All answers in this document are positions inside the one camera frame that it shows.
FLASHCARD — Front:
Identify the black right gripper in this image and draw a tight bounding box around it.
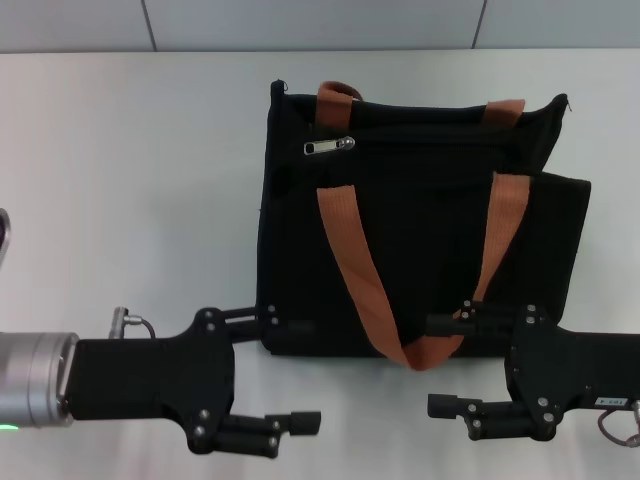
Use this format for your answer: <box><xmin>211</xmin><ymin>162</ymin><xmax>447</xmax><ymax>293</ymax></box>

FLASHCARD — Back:
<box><xmin>426</xmin><ymin>298</ymin><xmax>640</xmax><ymax>442</ymax></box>

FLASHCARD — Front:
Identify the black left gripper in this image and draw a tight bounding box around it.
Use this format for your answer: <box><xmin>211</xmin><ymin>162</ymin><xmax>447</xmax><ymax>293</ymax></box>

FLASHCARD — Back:
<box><xmin>63</xmin><ymin>303</ymin><xmax>322</xmax><ymax>460</ymax></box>

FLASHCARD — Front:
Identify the black bag with orange handles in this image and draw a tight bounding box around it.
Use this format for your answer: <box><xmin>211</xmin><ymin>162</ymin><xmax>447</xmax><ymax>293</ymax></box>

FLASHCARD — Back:
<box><xmin>255</xmin><ymin>78</ymin><xmax>593</xmax><ymax>374</ymax></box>

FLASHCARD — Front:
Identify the left gripper cable with plug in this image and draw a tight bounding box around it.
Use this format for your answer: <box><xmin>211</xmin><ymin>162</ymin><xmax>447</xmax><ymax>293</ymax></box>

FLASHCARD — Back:
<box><xmin>112</xmin><ymin>305</ymin><xmax>157</xmax><ymax>340</ymax></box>

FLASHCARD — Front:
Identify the gripper cable with plug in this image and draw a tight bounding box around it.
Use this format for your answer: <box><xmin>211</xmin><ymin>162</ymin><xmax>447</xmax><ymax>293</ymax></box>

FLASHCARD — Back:
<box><xmin>112</xmin><ymin>305</ymin><xmax>157</xmax><ymax>340</ymax></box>
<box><xmin>597</xmin><ymin>399</ymin><xmax>640</xmax><ymax>447</ymax></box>

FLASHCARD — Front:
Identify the right gripper cable with plug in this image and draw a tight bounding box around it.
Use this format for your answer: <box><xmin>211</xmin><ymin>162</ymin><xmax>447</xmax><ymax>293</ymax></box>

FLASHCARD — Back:
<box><xmin>597</xmin><ymin>399</ymin><xmax>640</xmax><ymax>447</ymax></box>

